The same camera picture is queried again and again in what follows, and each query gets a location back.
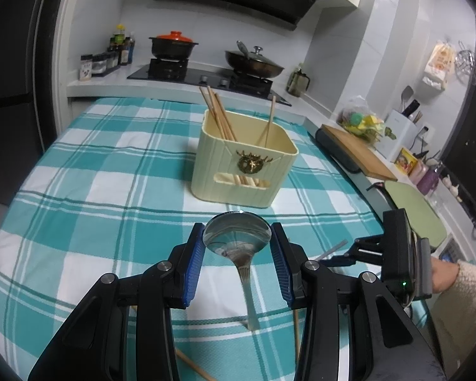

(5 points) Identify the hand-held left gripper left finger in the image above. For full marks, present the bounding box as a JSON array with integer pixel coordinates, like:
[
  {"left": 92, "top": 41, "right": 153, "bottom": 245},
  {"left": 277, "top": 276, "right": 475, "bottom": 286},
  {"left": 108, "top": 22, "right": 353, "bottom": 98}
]
[{"left": 28, "top": 222, "right": 206, "bottom": 381}]

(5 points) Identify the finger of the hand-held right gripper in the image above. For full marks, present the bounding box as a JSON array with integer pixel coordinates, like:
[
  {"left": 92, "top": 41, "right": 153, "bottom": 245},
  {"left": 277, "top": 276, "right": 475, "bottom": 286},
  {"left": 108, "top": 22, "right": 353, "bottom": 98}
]
[
  {"left": 343, "top": 235, "right": 385, "bottom": 258},
  {"left": 319, "top": 254, "right": 384, "bottom": 269}
]

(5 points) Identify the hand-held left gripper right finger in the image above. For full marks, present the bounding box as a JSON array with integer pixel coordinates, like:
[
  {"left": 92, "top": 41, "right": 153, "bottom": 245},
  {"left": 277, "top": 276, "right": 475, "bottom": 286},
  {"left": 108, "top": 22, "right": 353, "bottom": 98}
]
[{"left": 270, "top": 222, "right": 449, "bottom": 381}]

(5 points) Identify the smooth handle metal spoon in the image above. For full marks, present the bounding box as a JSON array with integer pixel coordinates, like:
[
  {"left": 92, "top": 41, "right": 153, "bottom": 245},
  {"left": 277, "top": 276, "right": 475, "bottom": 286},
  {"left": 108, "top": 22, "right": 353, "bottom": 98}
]
[{"left": 314, "top": 240, "right": 348, "bottom": 262}]

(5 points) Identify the ribbed handle metal spoon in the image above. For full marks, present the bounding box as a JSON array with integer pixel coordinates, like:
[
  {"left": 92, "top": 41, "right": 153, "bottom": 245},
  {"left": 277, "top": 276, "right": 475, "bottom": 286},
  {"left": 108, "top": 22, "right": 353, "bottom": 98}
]
[{"left": 202, "top": 211, "right": 272, "bottom": 331}]

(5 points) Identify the cream plastic utensil box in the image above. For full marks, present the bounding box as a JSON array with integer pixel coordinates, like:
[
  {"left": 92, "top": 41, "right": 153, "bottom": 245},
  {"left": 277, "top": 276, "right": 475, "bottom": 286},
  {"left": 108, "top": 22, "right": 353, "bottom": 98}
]
[{"left": 191, "top": 110, "right": 300, "bottom": 210}]

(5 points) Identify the person's right forearm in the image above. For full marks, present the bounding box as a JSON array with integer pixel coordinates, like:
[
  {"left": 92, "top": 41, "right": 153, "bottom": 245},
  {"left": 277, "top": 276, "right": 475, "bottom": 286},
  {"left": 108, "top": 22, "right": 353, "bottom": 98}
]
[{"left": 432, "top": 260, "right": 476, "bottom": 381}]

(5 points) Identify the person's right hand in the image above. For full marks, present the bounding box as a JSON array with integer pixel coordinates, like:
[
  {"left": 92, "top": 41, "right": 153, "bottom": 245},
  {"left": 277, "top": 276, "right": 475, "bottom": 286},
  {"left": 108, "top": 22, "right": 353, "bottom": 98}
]
[{"left": 430, "top": 257, "right": 460, "bottom": 293}]

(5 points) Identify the purple cup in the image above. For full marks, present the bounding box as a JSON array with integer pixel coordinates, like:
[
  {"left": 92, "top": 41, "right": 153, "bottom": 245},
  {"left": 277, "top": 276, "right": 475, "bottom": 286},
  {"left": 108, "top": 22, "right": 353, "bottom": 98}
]
[{"left": 416, "top": 163, "right": 441, "bottom": 196}]

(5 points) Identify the yellow packet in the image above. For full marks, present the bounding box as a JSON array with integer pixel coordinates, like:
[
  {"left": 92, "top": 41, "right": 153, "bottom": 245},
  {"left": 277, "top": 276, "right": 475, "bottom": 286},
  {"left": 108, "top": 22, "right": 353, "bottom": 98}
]
[{"left": 394, "top": 148, "right": 419, "bottom": 175}]

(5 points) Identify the wooden cutting board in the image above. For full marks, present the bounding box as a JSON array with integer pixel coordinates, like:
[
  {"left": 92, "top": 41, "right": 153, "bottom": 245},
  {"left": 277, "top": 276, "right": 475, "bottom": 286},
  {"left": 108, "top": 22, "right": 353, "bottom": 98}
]
[{"left": 321, "top": 124, "right": 398, "bottom": 181}]

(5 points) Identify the black electric griddle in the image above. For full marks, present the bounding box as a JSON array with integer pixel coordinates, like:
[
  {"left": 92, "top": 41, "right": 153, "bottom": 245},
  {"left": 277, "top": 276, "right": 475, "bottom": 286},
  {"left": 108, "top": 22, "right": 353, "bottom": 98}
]
[{"left": 314, "top": 129, "right": 366, "bottom": 174}]

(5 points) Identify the teal white plaid tablecloth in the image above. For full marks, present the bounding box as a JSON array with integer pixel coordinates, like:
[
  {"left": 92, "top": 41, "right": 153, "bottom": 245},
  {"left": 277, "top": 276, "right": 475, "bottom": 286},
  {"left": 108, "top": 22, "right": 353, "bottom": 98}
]
[{"left": 0, "top": 96, "right": 385, "bottom": 381}]

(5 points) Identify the white knife block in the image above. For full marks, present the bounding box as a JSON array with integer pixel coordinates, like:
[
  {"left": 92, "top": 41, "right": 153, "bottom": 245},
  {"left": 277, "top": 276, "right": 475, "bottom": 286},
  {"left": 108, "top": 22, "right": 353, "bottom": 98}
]
[{"left": 385, "top": 109, "right": 429, "bottom": 163}]

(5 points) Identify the plastic bag of sponges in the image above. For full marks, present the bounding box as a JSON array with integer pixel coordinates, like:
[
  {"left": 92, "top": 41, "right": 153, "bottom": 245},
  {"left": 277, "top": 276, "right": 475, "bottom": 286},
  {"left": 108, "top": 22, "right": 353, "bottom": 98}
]
[{"left": 338, "top": 97, "right": 397, "bottom": 144}]

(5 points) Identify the grey spatula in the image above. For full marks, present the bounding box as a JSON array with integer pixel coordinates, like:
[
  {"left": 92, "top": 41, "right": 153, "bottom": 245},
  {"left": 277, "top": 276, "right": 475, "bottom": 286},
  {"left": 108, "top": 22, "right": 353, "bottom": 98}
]
[{"left": 400, "top": 85, "right": 415, "bottom": 112}]

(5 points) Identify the dark glass jar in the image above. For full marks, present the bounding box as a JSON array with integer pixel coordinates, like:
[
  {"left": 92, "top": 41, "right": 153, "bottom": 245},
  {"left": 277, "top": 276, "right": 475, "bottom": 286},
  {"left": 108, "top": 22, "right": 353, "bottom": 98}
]
[{"left": 286, "top": 67, "right": 311, "bottom": 98}]

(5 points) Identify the black gas stove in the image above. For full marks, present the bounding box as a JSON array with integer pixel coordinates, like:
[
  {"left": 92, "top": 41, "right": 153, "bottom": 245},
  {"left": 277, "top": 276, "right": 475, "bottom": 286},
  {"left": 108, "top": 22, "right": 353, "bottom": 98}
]
[{"left": 127, "top": 59, "right": 292, "bottom": 107}]

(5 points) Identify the hanging white packet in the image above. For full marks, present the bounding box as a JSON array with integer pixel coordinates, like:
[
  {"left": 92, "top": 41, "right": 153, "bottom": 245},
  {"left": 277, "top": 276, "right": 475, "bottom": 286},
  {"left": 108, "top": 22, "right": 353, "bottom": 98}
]
[{"left": 422, "top": 40, "right": 457, "bottom": 90}]

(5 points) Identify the black frying pan glass lid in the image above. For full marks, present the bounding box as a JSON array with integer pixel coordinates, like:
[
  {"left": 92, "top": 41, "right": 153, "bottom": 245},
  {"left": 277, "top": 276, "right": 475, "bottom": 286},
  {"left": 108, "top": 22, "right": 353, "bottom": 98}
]
[{"left": 224, "top": 40, "right": 285, "bottom": 79}]

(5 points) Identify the hanging metal strainer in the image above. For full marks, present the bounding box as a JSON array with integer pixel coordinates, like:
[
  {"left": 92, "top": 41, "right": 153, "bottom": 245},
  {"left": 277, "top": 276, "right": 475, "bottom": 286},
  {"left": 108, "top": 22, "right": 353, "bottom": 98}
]
[{"left": 456, "top": 42, "right": 476, "bottom": 86}]

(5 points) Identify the black clay pot orange lid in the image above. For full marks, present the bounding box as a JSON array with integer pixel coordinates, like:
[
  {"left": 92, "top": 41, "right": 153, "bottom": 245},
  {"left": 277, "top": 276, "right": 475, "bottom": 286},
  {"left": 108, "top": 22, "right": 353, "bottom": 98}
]
[{"left": 149, "top": 30, "right": 200, "bottom": 60}]

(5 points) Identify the dark sauce bottle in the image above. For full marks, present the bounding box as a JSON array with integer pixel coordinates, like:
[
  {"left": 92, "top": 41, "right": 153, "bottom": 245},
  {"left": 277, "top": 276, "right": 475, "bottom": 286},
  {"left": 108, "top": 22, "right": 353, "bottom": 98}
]
[{"left": 119, "top": 37, "right": 136, "bottom": 66}]

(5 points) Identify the white label spice jar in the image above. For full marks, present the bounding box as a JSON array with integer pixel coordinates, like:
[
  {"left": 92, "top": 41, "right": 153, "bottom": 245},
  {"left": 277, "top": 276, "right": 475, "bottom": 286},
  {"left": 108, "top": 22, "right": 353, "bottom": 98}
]
[{"left": 80, "top": 53, "right": 94, "bottom": 83}]

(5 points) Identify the green label sauce bottle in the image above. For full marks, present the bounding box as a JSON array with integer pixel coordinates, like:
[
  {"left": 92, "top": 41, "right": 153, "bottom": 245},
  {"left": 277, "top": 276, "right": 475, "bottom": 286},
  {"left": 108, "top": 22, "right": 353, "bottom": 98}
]
[{"left": 111, "top": 24, "right": 127, "bottom": 54}]

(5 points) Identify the black refrigerator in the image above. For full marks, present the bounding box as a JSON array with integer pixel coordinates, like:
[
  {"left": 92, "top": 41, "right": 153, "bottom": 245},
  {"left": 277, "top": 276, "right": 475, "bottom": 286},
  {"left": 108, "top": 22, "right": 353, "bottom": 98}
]
[{"left": 0, "top": 0, "right": 70, "bottom": 207}]

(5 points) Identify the white wall outlet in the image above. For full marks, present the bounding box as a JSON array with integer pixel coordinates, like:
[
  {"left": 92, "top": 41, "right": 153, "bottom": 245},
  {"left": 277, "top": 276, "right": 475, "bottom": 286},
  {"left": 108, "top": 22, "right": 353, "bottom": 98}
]
[{"left": 416, "top": 125, "right": 435, "bottom": 147}]

